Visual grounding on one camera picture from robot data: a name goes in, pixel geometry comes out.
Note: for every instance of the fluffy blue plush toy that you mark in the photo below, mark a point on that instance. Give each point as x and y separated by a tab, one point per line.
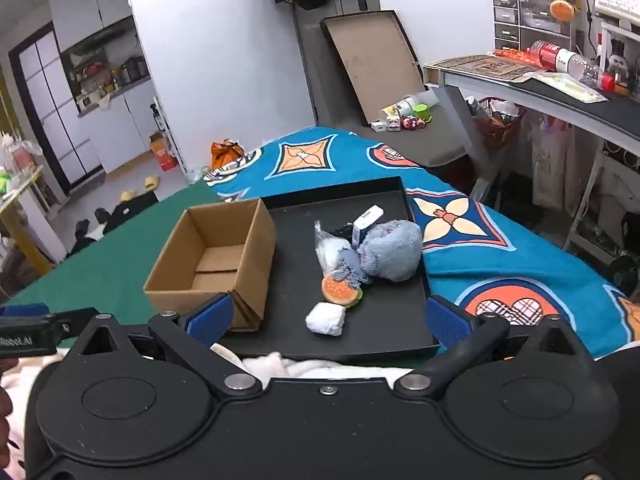
392	252

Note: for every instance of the orange cardboard box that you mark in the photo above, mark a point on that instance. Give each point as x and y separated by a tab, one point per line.
164	152

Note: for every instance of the small blue knitted toy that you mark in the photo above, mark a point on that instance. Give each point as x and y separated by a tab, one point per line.
352	265

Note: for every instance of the white soft foam block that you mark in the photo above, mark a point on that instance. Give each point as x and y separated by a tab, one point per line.
326	319

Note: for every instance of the yellow slipper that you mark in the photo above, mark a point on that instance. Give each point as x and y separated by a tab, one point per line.
150	183
128	195

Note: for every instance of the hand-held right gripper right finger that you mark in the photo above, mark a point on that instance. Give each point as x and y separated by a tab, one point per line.
447	325

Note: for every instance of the clear bag of white filling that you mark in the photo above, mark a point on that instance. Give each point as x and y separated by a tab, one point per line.
330	250

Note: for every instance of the red plastic basket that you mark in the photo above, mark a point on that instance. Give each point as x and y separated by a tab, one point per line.
500	122

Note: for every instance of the black tray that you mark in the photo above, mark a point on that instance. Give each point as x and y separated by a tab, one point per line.
385	310

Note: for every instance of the small white and blue box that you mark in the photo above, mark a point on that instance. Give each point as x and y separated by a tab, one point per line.
364	222

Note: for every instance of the plastic bottle with red label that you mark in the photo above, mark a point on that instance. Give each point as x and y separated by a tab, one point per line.
570	62

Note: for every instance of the green and white packet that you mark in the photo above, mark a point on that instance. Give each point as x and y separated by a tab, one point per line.
565	85

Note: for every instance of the burger plush toy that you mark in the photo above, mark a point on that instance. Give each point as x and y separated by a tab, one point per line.
341	291

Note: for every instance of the white fluffy clothing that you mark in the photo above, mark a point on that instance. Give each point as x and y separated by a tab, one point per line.
300	366

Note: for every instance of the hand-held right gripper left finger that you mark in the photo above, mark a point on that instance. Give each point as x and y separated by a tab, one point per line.
210	317

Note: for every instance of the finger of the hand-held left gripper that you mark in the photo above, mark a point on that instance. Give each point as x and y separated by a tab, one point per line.
77	317

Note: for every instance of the blue printed blanket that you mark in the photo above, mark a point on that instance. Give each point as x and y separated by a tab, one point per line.
500	260

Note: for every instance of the green cup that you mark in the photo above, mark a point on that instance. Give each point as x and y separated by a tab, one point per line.
422	111

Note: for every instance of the orange bag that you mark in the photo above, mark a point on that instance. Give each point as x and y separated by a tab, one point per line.
227	155

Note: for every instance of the small red toys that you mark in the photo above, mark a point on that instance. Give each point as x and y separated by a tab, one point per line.
413	123

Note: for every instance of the white kitchen cabinet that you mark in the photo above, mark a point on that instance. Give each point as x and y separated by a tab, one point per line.
120	105

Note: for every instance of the small white boxes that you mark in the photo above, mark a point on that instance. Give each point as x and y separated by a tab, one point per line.
385	125

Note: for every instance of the black shoes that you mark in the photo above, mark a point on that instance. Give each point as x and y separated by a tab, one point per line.
92	227

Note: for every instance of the grey door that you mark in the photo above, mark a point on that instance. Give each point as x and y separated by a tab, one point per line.
325	50

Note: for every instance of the green bed sheet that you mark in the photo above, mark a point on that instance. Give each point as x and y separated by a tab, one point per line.
115	260

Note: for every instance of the black-framed sliding door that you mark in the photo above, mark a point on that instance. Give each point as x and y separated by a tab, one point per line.
55	110

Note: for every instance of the grey desk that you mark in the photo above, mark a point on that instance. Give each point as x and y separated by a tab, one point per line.
575	105

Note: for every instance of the grey drawer organiser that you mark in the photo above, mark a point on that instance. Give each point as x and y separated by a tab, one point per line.
535	22

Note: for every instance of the brown printed board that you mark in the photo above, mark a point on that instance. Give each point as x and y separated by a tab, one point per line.
480	66

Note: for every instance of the white jar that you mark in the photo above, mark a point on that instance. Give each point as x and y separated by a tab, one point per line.
400	106

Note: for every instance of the yellow table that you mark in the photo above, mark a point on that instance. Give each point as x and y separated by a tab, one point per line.
22	220

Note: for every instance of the beige tote bag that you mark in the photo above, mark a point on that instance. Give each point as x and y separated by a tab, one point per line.
552	160

